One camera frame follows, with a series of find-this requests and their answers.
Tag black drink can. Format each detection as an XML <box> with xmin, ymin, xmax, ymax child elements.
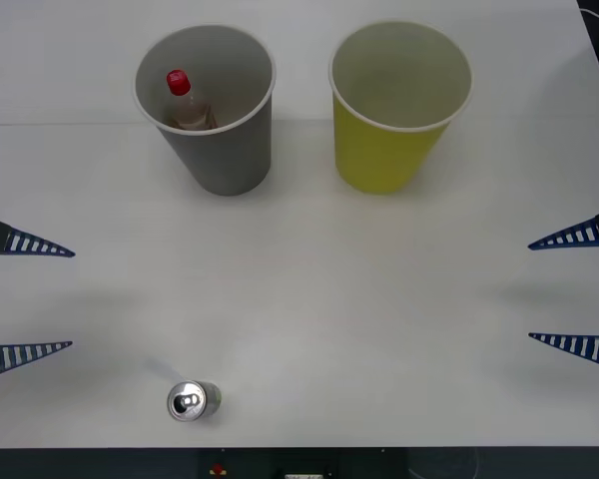
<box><xmin>166</xmin><ymin>379</ymin><xmax>224</xmax><ymax>423</ymax></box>

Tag dark robot base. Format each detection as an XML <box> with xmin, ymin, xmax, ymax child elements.
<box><xmin>0</xmin><ymin>447</ymin><xmax>599</xmax><ymax>479</ymax></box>

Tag yellow-green plastic waste bin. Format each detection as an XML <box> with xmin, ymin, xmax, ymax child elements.
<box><xmin>327</xmin><ymin>19</ymin><xmax>474</xmax><ymax>195</ymax></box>

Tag clear bottle with red cap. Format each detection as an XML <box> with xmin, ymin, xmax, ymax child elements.
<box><xmin>165</xmin><ymin>68</ymin><xmax>219</xmax><ymax>132</ymax></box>

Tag grey plastic waste bin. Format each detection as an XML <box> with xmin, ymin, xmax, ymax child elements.
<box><xmin>131</xmin><ymin>23</ymin><xmax>278</xmax><ymax>197</ymax></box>

